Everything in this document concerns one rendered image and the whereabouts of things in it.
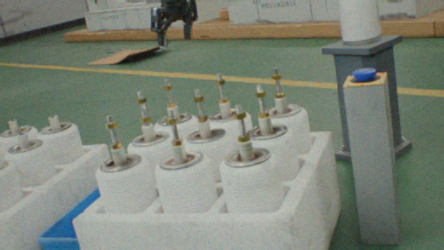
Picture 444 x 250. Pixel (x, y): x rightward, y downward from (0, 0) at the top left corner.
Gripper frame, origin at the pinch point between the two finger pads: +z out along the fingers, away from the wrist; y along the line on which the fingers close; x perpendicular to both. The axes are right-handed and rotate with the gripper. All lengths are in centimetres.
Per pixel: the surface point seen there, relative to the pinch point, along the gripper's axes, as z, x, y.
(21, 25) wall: 143, -540, -280
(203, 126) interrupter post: 2.5, 34.8, 30.0
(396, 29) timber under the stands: 38, -11, -174
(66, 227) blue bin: 26, 11, 47
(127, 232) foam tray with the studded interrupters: 14, 35, 50
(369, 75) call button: -8, 59, 13
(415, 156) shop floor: 26, 56, -27
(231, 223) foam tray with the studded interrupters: 9, 52, 44
